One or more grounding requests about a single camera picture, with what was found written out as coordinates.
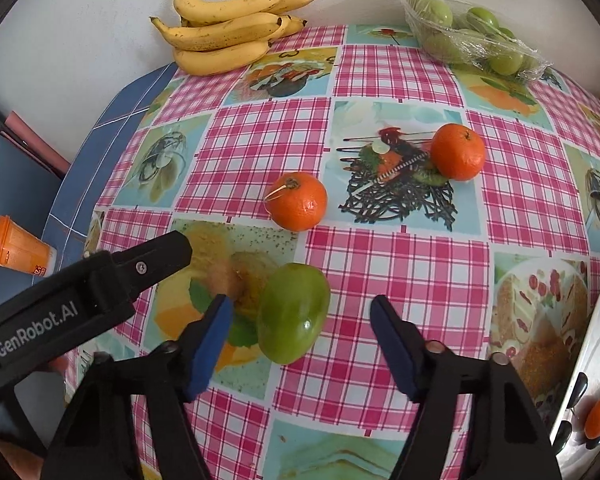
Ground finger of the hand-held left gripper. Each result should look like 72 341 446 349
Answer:
111 231 194 302

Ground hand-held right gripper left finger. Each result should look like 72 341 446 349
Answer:
40 294 234 480

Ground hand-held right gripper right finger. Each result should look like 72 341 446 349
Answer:
369 294 563 480

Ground brown kiwi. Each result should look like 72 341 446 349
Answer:
205 259 248 308

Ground large green mango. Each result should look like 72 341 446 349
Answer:
256 262 331 365

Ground orange plastic cup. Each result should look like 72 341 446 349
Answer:
0 215 58 277

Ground blue checked cloth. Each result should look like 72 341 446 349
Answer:
0 62 178 311

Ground tangerine with stem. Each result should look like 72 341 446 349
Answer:
264 172 328 232

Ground pink flat board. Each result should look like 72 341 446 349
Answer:
5 111 71 178

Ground pink checked printed tablecloth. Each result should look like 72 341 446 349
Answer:
62 24 600 480

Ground yellow banana bunch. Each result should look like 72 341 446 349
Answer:
149 0 317 77

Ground clear bag of green plums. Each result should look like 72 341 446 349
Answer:
400 0 553 81

